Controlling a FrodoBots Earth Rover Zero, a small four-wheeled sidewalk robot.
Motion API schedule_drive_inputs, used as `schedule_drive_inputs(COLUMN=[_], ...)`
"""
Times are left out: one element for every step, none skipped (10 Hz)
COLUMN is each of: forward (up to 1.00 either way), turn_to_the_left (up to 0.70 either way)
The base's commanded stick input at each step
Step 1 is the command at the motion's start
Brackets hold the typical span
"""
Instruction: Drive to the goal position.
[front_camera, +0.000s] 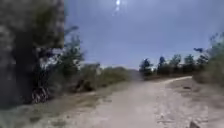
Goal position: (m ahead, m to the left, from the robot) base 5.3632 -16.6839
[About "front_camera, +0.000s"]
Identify green bushes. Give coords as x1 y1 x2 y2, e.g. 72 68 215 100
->
64 63 133 93

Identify pale dirt path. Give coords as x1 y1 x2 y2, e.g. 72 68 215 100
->
49 75 224 128

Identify large dark tree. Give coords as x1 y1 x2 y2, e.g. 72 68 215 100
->
0 0 84 108

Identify green bush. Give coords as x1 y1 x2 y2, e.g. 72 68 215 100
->
193 32 224 88

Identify dry grass verge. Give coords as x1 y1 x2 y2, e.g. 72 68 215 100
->
0 80 134 128

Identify dry grass strip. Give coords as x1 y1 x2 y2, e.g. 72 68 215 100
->
166 77 224 111

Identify row of trees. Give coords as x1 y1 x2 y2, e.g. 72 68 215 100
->
138 53 209 78

